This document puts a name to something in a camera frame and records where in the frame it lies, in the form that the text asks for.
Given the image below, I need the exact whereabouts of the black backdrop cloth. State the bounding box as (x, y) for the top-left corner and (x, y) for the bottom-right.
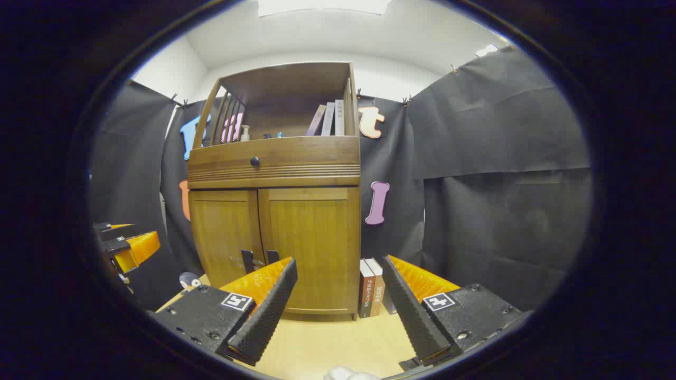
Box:
(90, 46), (592, 312)

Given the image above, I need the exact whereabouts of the wooden double-door shoe cabinet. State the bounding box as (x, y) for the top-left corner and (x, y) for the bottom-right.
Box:
(186, 62), (362, 321)

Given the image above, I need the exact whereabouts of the wooden cabinet door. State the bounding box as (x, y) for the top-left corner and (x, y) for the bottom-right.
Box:
(258, 187), (362, 317)
(189, 190), (266, 289)

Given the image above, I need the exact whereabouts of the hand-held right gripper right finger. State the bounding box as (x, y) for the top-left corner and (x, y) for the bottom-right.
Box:
(381, 255), (533, 367)

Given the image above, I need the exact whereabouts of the wooden cabinet drawer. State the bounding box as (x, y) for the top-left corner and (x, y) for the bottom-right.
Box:
(187, 136), (361, 183)

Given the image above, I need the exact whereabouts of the purple book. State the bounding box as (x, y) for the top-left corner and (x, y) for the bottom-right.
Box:
(306, 104), (327, 137)

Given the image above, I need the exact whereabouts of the dark brown book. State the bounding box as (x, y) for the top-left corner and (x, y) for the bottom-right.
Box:
(359, 259), (376, 318)

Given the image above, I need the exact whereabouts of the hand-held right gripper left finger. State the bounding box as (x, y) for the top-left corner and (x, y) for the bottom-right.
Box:
(152, 257), (298, 366)

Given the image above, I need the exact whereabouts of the light brown book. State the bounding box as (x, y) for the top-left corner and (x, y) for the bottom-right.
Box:
(366, 258), (387, 317)

